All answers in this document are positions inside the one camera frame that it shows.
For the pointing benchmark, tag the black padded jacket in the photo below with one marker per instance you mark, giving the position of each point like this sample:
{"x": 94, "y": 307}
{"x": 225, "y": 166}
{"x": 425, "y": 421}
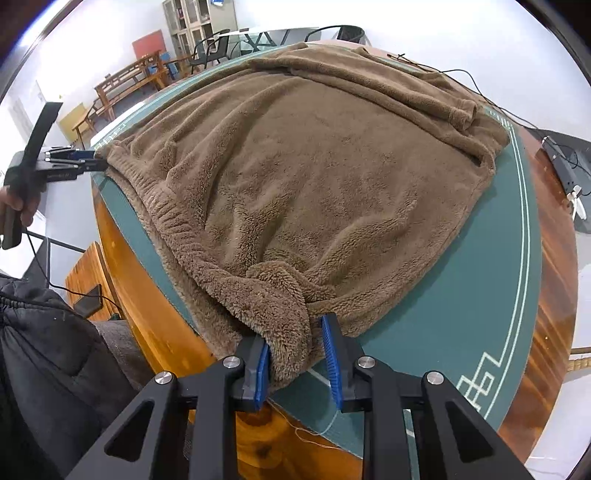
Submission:
{"x": 46, "y": 369}

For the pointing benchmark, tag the grey glass-door cabinet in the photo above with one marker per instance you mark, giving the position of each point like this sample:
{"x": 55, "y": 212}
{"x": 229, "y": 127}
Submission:
{"x": 198, "y": 23}

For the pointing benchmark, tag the person's left hand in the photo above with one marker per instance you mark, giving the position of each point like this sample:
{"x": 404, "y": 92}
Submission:
{"x": 10, "y": 203}

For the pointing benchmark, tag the blue chair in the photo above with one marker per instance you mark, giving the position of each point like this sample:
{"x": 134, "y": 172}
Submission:
{"x": 172, "y": 68}

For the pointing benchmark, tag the glass top table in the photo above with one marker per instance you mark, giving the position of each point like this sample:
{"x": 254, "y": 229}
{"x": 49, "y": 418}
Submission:
{"x": 268, "y": 37}

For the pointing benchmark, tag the red board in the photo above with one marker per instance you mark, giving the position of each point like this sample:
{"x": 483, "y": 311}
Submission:
{"x": 148, "y": 44}

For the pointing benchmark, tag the round wooden table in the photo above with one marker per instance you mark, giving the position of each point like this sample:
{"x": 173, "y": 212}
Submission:
{"x": 152, "y": 300}

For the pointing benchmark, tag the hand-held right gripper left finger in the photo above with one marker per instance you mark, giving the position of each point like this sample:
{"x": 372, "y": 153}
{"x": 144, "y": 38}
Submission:
{"x": 263, "y": 374}

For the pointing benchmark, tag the black flat device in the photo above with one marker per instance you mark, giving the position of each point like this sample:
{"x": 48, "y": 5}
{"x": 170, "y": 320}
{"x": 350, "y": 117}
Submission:
{"x": 570, "y": 168}

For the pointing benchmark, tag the brown fleece sweater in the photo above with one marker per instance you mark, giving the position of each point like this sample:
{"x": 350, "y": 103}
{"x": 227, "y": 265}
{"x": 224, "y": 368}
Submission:
{"x": 300, "y": 184}

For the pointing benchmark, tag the black phone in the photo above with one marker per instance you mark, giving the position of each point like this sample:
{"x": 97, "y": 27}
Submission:
{"x": 87, "y": 300}

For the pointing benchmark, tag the green table mat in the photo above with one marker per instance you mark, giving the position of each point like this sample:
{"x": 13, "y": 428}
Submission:
{"x": 438, "y": 300}

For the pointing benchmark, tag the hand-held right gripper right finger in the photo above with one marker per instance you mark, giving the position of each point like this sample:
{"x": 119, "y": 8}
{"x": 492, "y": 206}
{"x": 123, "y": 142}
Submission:
{"x": 330, "y": 360}

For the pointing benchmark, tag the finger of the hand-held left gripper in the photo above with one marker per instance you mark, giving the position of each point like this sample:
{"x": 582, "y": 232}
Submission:
{"x": 92, "y": 165}
{"x": 85, "y": 156}

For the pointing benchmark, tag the small wooden stool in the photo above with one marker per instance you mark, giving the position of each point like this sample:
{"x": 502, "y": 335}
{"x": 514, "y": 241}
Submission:
{"x": 85, "y": 272}

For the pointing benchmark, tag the long wooden bench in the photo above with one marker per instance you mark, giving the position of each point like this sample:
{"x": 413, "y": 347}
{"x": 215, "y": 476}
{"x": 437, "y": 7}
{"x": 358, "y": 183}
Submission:
{"x": 134, "y": 76}
{"x": 104, "y": 104}

